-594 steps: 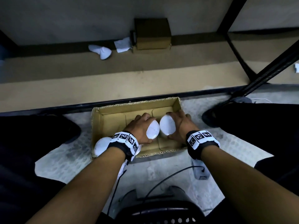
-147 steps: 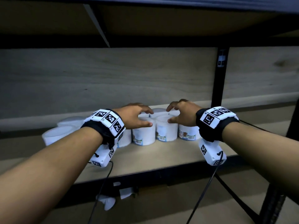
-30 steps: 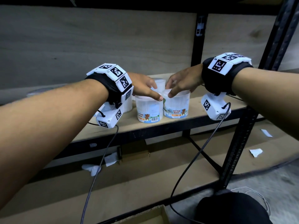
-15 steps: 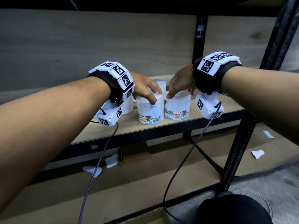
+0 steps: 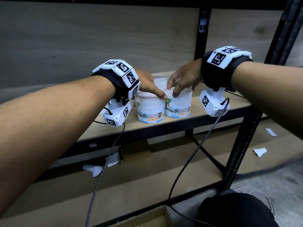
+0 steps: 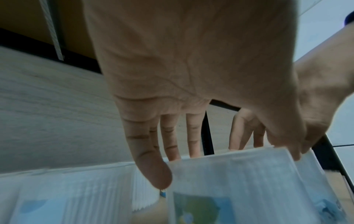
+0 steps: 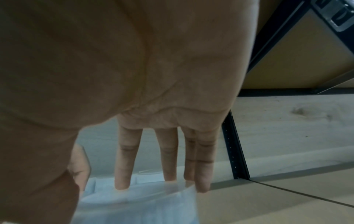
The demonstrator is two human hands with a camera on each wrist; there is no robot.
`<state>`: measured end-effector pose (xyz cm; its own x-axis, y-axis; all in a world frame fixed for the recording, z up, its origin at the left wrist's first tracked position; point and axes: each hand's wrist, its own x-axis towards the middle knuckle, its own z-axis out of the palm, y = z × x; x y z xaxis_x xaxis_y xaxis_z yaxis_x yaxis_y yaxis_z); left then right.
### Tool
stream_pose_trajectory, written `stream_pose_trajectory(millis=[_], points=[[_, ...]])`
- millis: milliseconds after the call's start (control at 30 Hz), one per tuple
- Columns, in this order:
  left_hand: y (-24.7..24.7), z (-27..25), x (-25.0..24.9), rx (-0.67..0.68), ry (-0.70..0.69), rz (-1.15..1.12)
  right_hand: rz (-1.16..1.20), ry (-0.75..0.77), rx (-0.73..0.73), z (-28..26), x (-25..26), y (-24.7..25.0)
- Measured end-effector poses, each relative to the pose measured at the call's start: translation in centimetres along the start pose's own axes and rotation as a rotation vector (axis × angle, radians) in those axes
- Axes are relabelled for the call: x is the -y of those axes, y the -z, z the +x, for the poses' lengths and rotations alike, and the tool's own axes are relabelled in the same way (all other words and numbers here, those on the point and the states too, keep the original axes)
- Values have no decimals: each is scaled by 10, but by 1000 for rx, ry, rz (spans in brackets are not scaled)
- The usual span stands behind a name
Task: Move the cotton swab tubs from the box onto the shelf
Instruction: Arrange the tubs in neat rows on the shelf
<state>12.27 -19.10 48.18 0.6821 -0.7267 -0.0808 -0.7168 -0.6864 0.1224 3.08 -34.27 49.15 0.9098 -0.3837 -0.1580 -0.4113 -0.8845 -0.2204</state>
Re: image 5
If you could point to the person's right hand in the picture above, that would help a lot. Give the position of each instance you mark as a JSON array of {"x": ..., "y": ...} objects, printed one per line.
[{"x": 187, "y": 75}]

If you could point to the person's left hand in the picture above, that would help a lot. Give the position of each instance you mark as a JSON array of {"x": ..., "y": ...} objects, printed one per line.
[{"x": 149, "y": 82}]

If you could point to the white jar with blue label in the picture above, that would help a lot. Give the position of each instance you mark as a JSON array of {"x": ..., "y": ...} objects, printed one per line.
[
  {"x": 161, "y": 82},
  {"x": 182, "y": 104},
  {"x": 149, "y": 108}
]

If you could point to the black frame wooden shelf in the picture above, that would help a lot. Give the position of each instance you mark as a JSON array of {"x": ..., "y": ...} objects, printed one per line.
[{"x": 142, "y": 186}]

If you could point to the brown cardboard box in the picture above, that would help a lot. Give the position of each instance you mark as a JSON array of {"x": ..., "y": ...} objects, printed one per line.
[{"x": 146, "y": 219}]

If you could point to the person's right forearm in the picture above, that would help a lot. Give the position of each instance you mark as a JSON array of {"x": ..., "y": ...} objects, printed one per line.
[{"x": 272, "y": 92}]

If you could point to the person's left forearm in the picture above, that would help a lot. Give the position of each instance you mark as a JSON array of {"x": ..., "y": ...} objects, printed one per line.
[{"x": 47, "y": 125}]

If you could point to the person's right leg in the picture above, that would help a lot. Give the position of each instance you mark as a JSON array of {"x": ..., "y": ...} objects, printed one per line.
[{"x": 236, "y": 210}]

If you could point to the black wristband with marker tags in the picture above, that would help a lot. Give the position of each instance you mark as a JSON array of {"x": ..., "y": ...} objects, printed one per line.
[
  {"x": 118, "y": 75},
  {"x": 217, "y": 73}
]

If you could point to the small flat brown carton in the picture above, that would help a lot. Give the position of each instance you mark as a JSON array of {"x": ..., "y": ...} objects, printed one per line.
[{"x": 137, "y": 146}]

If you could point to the white paper piece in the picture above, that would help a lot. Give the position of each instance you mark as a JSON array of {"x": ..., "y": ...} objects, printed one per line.
[{"x": 113, "y": 159}]

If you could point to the white paper scrap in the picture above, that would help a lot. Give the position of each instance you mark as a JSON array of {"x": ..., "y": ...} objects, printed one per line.
[
  {"x": 260, "y": 152},
  {"x": 271, "y": 132}
]

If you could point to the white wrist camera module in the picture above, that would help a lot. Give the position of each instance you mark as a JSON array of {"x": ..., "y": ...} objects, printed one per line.
[
  {"x": 117, "y": 114},
  {"x": 211, "y": 101}
]

